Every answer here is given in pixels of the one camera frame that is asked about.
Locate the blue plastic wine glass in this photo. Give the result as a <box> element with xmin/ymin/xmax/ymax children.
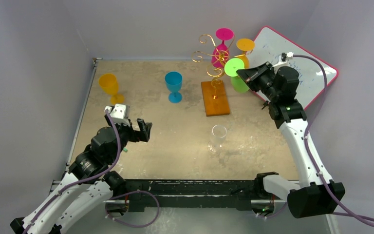
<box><xmin>165</xmin><ymin>71</ymin><xmax>183</xmax><ymax>103</ymax></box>

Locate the pink framed whiteboard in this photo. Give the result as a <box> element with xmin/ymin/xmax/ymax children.
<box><xmin>247</xmin><ymin>26</ymin><xmax>338</xmax><ymax>109</ymax></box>

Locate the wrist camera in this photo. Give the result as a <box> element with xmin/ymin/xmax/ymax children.
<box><xmin>272</xmin><ymin>52</ymin><xmax>294</xmax><ymax>69</ymax></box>
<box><xmin>104</xmin><ymin>104</ymin><xmax>131</xmax><ymax>126</ymax></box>

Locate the pink plastic wine glass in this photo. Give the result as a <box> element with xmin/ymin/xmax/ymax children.
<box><xmin>211</xmin><ymin>28</ymin><xmax>234</xmax><ymax>68</ymax></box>

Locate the green plastic wine glass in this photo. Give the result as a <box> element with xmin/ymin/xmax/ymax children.
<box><xmin>224</xmin><ymin>58</ymin><xmax>249</xmax><ymax>93</ymax></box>

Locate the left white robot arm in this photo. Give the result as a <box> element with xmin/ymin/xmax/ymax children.
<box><xmin>10</xmin><ymin>117</ymin><xmax>152</xmax><ymax>234</ymax></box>

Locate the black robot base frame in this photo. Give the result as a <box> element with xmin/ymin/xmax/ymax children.
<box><xmin>50</xmin><ymin>171</ymin><xmax>304</xmax><ymax>214</ymax></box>

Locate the orange plastic wine glass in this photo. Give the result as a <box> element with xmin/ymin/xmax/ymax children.
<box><xmin>236</xmin><ymin>38</ymin><xmax>255</xmax><ymax>69</ymax></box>

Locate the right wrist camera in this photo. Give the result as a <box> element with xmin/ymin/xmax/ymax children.
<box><xmin>272</xmin><ymin>52</ymin><xmax>294</xmax><ymax>69</ymax></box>

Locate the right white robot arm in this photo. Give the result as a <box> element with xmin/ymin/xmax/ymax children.
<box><xmin>236</xmin><ymin>62</ymin><xmax>345</xmax><ymax>218</ymax></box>

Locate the clear wine glass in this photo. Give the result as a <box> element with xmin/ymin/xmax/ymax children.
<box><xmin>207</xmin><ymin>125</ymin><xmax>227</xmax><ymax>154</ymax></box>

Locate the gold wire glass rack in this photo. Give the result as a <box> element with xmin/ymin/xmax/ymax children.
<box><xmin>191</xmin><ymin>34</ymin><xmax>242</xmax><ymax>117</ymax></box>

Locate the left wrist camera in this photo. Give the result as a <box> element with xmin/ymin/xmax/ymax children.
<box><xmin>104</xmin><ymin>104</ymin><xmax>131</xmax><ymax>126</ymax></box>

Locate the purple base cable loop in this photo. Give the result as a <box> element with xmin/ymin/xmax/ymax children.
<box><xmin>105</xmin><ymin>188</ymin><xmax>160</xmax><ymax>227</ymax></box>

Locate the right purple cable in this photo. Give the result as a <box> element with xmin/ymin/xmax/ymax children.
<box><xmin>292</xmin><ymin>54</ymin><xmax>374</xmax><ymax>229</ymax></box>

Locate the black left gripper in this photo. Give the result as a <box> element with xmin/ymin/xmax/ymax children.
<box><xmin>106</xmin><ymin>113</ymin><xmax>151</xmax><ymax>163</ymax></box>

